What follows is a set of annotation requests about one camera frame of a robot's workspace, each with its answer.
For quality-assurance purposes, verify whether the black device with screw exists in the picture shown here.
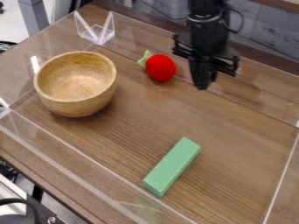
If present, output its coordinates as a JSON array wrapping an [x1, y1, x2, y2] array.
[[25, 196, 66, 224]]

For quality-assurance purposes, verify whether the green rectangular block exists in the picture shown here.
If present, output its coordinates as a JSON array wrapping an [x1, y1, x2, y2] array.
[[142, 137, 201, 198]]

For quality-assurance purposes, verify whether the grey table leg post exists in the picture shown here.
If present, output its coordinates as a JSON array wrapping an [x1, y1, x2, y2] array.
[[17, 0, 49, 36]]

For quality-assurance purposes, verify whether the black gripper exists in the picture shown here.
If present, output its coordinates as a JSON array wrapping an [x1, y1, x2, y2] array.
[[172, 11, 240, 90]]

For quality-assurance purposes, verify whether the red plush fruit green leaf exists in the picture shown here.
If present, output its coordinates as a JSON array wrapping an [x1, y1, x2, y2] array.
[[136, 50, 176, 82]]

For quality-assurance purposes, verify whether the light wooden bowl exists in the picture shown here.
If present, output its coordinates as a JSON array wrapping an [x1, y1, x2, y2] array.
[[33, 51, 117, 117]]

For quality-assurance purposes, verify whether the black cable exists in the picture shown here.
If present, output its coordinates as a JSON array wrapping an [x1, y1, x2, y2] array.
[[0, 197, 38, 224]]

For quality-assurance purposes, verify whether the clear acrylic corner bracket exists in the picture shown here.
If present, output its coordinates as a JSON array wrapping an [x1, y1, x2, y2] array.
[[73, 10, 116, 46]]

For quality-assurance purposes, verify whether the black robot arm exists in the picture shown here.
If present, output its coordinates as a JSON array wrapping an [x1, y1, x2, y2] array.
[[172, 0, 244, 90]]

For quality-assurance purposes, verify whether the clear acrylic front wall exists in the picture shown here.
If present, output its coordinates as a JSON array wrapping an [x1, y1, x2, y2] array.
[[0, 99, 194, 224]]

